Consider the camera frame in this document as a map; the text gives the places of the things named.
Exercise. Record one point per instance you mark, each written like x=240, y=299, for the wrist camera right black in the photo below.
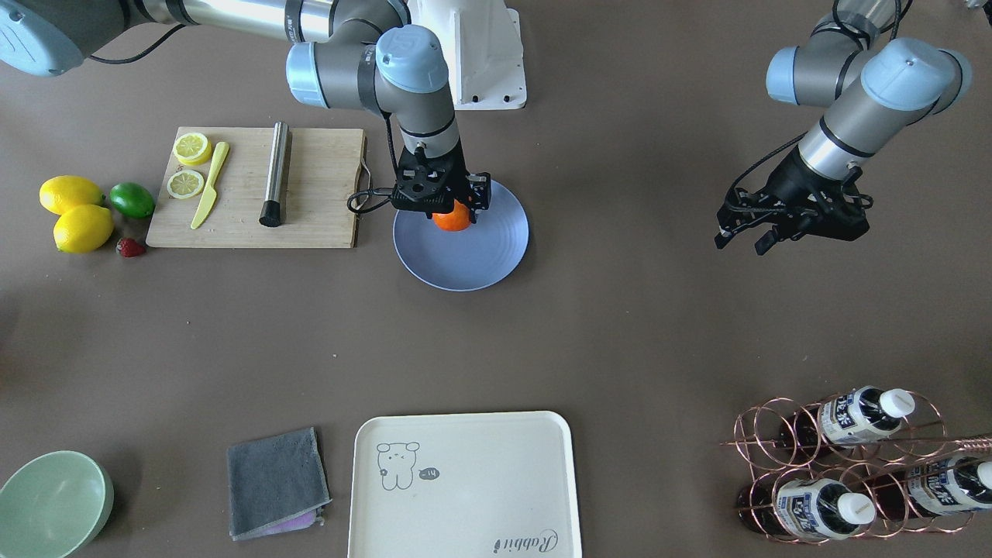
x=421, y=183

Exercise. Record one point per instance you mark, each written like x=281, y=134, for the wrist camera left black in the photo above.
x=840, y=208

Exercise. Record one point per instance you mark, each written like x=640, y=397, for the orange fruit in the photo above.
x=457, y=220

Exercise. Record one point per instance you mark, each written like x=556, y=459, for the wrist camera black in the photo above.
x=840, y=208
x=421, y=183

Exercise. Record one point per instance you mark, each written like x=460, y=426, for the blue plate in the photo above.
x=476, y=258

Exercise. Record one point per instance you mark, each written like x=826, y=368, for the red strawberry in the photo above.
x=128, y=247

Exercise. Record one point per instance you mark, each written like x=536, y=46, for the lemon slice lower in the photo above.
x=192, y=149

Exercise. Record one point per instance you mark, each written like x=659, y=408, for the yellow lemon near strawberry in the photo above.
x=82, y=229

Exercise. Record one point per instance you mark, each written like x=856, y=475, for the yellow plastic knife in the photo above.
x=209, y=194

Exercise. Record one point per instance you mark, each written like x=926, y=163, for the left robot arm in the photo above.
x=868, y=98

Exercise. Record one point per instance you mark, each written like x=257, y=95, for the lemon slice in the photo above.
x=192, y=149
x=185, y=184

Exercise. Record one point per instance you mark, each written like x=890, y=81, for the cream rabbit tray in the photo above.
x=498, y=484

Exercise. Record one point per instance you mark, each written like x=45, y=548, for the steel muddler black tip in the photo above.
x=271, y=214

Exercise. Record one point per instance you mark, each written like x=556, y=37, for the copper wire bottle rack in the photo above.
x=923, y=437

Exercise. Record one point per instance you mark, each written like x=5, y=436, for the tea bottle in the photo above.
x=863, y=415
x=951, y=486
x=805, y=511

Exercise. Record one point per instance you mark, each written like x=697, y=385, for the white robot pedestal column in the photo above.
x=482, y=45

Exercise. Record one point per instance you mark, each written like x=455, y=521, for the wooden cutting board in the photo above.
x=324, y=168

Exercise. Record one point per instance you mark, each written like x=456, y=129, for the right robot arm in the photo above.
x=349, y=54

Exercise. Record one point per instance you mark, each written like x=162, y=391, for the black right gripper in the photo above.
x=480, y=188

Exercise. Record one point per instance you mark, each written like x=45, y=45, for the tea bottle front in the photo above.
x=805, y=511

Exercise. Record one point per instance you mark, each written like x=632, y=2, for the green lime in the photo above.
x=132, y=200

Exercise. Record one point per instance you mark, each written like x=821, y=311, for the grey folded cloth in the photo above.
x=276, y=484

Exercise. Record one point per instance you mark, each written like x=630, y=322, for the lemon slice upper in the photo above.
x=185, y=184

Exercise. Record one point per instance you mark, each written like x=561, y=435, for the green bowl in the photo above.
x=54, y=505

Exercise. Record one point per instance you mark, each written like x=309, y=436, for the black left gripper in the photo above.
x=792, y=180

